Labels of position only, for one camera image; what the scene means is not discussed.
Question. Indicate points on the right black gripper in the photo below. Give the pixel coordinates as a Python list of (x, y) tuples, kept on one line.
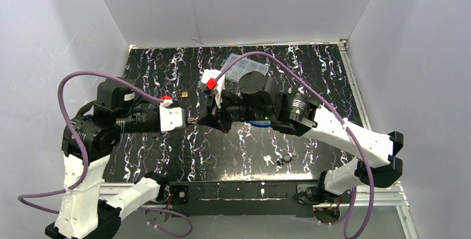
[(216, 111)]

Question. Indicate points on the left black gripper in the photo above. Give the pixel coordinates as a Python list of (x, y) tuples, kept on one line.
[(183, 121)]

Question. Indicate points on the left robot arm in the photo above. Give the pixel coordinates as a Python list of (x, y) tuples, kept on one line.
[(87, 146)]

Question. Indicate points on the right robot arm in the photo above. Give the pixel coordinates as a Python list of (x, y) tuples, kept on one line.
[(259, 99)]

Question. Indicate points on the clear plastic parts box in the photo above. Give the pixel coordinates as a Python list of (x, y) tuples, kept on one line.
[(244, 66)]

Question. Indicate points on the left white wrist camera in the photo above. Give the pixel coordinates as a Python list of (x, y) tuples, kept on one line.
[(171, 119)]

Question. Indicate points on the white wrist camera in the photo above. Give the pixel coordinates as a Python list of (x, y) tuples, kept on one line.
[(171, 119), (212, 82)]

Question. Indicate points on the blue cable lock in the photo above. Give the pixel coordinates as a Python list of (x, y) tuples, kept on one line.
[(260, 125)]

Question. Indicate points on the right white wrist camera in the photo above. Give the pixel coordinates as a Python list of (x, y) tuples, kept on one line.
[(212, 82)]

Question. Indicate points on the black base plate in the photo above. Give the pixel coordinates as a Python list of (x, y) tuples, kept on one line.
[(237, 198)]

